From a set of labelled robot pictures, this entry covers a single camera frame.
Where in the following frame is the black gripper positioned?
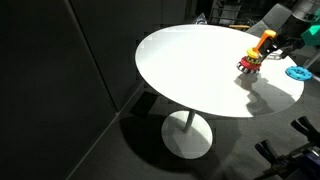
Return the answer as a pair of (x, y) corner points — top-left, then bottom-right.
(258, 15), (308, 59)

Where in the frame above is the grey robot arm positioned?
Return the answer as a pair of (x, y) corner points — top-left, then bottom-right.
(262, 0), (320, 58)

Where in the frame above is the black white striped base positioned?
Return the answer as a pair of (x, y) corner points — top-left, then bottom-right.
(236, 62), (260, 74)

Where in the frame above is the white round table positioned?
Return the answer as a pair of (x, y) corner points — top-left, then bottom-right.
(135, 24), (304, 159)

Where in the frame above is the black clamp stand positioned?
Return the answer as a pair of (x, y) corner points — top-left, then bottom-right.
(254, 116), (320, 180)

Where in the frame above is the green beaded ring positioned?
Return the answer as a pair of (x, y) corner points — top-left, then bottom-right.
(244, 55), (263, 66)

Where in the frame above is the yellow stacking ring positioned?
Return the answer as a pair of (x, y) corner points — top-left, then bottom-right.
(246, 47), (263, 62)

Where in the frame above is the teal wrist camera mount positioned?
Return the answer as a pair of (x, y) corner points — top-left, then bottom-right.
(301, 19), (320, 46)

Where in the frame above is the blue dotted ring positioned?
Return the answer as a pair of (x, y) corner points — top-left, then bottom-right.
(284, 65), (313, 82)

